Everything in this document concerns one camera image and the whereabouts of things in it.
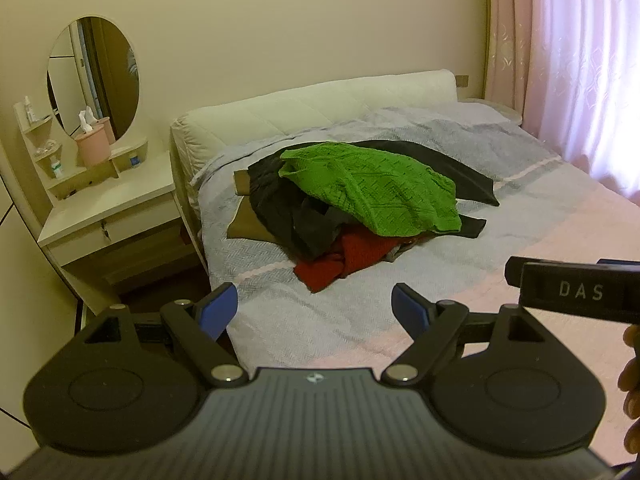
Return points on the cream nightstand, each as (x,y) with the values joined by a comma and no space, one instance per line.
(495,107)

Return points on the pink tissue holder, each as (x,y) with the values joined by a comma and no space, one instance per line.
(92,147)

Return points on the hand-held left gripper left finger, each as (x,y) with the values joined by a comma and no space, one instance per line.
(217,310)

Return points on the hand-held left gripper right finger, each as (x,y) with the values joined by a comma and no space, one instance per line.
(407,310)

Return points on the bed with quilted cover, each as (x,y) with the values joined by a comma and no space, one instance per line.
(325,320)

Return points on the patterned beige drape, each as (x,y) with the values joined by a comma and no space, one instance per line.
(507,35)

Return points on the pink sheer curtain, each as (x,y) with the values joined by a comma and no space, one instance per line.
(585,60)

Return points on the beige wall socket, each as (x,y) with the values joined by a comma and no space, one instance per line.
(462,80)

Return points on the black garment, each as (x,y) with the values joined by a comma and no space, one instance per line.
(470,185)

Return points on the oval mirror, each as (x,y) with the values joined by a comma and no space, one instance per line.
(95,75)

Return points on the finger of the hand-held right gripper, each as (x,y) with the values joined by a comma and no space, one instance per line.
(512,270)
(612,261)

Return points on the green label bottle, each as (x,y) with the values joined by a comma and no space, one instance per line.
(57,169)

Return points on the cream upholstered bed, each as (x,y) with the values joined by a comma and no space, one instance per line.
(300,110)

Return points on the red garment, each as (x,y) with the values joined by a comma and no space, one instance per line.
(350,255)

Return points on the white dressing table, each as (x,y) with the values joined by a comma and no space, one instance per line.
(115,200)

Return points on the dark grey garment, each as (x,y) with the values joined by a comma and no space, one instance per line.
(280,200)

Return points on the small white bottle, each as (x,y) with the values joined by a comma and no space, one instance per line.
(28,110)

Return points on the person's right hand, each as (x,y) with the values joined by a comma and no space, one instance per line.
(632,380)

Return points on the brown garment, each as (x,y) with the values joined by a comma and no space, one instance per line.
(247,222)

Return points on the green knit sweater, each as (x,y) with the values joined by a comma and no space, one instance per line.
(370,185)

